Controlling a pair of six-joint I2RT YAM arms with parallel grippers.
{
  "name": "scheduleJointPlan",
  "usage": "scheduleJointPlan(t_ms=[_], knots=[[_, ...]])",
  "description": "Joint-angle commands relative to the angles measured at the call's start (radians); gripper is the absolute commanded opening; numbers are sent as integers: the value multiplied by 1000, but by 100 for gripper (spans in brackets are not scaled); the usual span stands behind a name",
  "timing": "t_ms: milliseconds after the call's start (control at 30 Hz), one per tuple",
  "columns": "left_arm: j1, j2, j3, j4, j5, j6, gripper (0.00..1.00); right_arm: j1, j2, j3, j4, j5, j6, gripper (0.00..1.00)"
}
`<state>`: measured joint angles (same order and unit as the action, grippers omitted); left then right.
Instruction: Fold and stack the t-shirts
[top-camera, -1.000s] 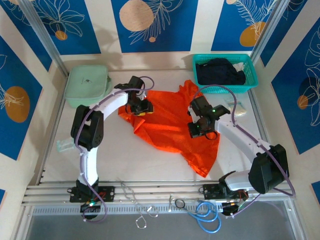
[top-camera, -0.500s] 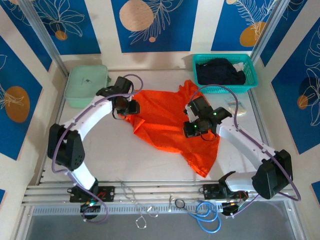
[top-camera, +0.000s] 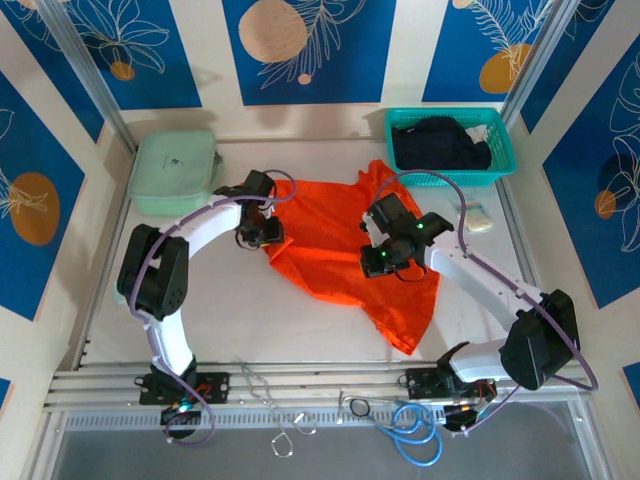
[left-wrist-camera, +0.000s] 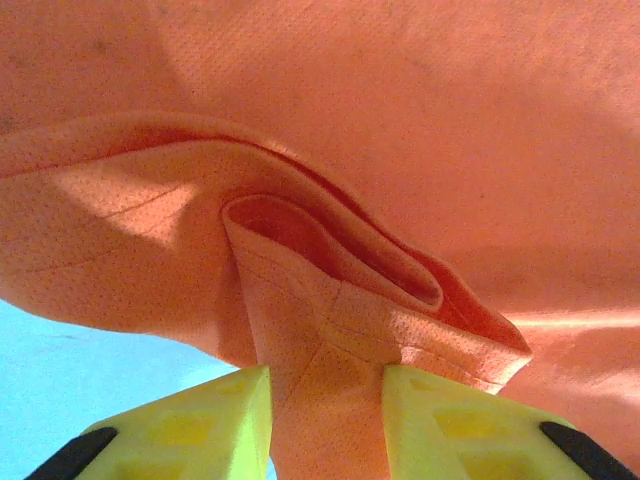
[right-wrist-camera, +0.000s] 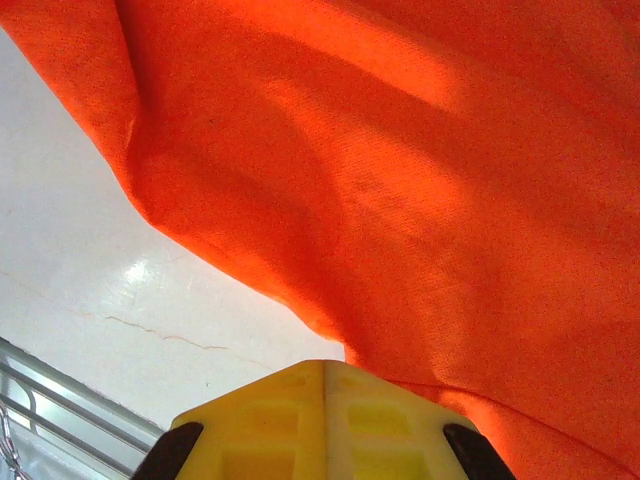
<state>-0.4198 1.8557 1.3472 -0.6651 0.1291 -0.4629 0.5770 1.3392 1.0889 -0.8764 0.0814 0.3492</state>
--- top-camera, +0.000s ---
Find orange t-shirt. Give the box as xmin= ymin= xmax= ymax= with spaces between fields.
xmin=263 ymin=158 xmax=442 ymax=357

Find plastic bag with beige contents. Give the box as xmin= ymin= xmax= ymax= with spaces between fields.
xmin=449 ymin=192 xmax=494 ymax=235

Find mint green storage case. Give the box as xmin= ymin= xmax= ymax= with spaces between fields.
xmin=127 ymin=129 xmax=224 ymax=217

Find dark navy t-shirt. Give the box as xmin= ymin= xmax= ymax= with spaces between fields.
xmin=390 ymin=115 xmax=494 ymax=172

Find teal plastic basket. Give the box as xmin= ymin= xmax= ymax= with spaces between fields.
xmin=383 ymin=107 xmax=519 ymax=189

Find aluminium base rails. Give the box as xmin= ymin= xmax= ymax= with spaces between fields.
xmin=42 ymin=358 xmax=591 ymax=416

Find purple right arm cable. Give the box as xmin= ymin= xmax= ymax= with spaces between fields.
xmin=372 ymin=169 xmax=600 ymax=437

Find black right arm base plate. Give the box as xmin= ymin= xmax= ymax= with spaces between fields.
xmin=399 ymin=367 xmax=451 ymax=401

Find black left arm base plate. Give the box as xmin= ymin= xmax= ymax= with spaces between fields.
xmin=138 ymin=372 xmax=231 ymax=406

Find thin silver wire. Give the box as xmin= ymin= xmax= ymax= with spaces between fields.
xmin=239 ymin=362 xmax=319 ymax=459

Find blue coiled cable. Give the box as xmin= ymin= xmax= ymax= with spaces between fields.
xmin=389 ymin=402 xmax=444 ymax=469

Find aluminium frame post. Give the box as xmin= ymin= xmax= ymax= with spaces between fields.
xmin=34 ymin=0 xmax=139 ymax=154
xmin=501 ymin=0 xmax=587 ymax=127

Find grey slotted cable duct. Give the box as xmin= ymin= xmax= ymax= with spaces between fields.
xmin=64 ymin=409 xmax=451 ymax=432

